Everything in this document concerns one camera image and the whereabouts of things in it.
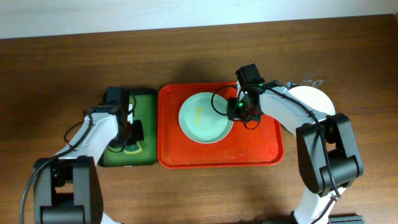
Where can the pale green plate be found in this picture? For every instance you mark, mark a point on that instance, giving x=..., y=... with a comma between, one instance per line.
x=201, y=118

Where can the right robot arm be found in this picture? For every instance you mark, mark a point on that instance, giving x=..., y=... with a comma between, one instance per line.
x=328, y=156

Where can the red plastic tray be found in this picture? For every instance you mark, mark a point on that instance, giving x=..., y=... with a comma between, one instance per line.
x=245, y=145

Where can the black metal base rail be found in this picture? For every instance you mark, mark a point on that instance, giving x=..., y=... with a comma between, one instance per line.
x=352, y=219

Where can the dark green soapy tray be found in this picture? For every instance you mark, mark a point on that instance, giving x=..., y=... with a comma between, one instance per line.
x=144, y=103

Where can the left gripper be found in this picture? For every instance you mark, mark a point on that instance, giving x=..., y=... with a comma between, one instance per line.
x=135, y=135

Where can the white plate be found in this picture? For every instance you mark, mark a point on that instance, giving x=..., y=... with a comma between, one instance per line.
x=314, y=98

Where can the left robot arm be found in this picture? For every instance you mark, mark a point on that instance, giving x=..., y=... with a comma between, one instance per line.
x=66, y=186

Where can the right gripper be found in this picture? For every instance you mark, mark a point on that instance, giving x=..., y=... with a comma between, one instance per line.
x=234, y=111

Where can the yellow green scrub sponge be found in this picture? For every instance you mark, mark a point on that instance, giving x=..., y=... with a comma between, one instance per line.
x=133, y=148

